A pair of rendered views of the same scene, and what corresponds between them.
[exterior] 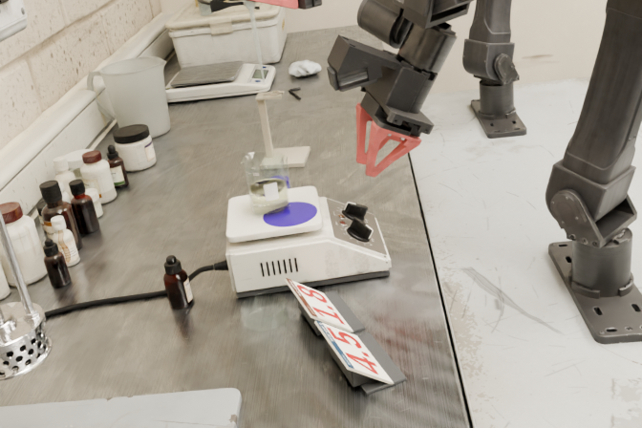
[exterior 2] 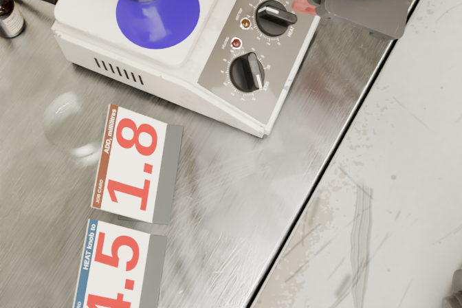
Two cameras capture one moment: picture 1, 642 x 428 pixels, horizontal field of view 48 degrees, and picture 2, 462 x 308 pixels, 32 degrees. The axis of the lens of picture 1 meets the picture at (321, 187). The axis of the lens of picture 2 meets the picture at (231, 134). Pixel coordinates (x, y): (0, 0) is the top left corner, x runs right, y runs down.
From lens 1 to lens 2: 0.63 m
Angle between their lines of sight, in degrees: 50
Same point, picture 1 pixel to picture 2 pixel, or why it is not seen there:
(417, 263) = (317, 133)
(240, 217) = not seen: outside the picture
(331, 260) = (186, 98)
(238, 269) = (66, 48)
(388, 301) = (229, 188)
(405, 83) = not seen: outside the picture
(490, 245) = (433, 158)
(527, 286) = (405, 276)
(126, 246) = not seen: outside the picture
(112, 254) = not seen: outside the picture
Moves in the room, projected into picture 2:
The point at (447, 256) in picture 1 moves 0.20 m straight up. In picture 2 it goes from (362, 145) to (400, 48)
